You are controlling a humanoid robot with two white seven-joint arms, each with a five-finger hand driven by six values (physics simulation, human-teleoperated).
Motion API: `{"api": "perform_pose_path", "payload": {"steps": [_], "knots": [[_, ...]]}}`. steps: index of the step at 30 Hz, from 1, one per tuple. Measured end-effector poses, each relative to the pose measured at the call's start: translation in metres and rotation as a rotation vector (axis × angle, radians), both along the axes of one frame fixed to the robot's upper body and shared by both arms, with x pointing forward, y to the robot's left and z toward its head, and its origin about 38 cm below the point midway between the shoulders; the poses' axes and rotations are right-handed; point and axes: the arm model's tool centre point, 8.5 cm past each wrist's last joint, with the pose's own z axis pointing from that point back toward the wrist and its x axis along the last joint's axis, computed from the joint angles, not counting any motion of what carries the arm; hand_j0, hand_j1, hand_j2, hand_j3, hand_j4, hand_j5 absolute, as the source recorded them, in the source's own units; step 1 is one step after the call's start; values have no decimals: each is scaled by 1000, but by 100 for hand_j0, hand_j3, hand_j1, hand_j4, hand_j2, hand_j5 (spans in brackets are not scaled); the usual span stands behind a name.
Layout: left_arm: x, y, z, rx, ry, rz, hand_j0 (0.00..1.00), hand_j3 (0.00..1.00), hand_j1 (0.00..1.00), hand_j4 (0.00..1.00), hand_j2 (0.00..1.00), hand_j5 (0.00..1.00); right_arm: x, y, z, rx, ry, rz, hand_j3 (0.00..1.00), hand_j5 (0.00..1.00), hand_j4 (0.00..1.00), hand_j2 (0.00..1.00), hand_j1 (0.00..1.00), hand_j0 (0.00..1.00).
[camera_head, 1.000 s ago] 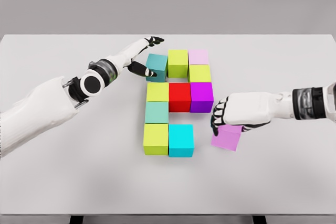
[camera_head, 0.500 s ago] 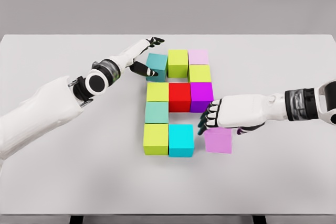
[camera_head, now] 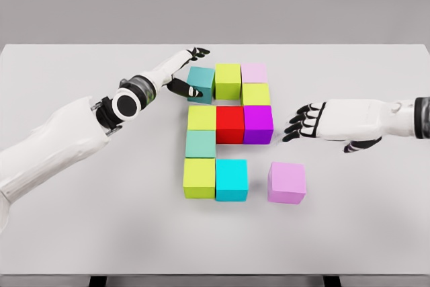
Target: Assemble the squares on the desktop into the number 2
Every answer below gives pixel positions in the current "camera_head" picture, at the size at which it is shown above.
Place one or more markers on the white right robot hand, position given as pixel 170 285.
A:
pixel 346 120

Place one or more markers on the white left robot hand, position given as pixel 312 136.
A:
pixel 174 65

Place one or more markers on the teal cube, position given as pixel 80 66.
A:
pixel 203 80

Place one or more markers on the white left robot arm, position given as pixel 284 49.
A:
pixel 50 139

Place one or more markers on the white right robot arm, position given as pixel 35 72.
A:
pixel 408 117

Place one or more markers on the yellow-green cube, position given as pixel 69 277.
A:
pixel 201 117
pixel 255 94
pixel 199 177
pixel 227 80

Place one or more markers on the pale pink cube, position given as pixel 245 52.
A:
pixel 254 72

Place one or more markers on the red cube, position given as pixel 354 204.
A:
pixel 229 124

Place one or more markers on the mint green cube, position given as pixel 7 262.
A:
pixel 200 144

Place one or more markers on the purple cube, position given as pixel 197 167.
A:
pixel 258 124

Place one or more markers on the cyan cube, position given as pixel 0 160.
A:
pixel 231 179

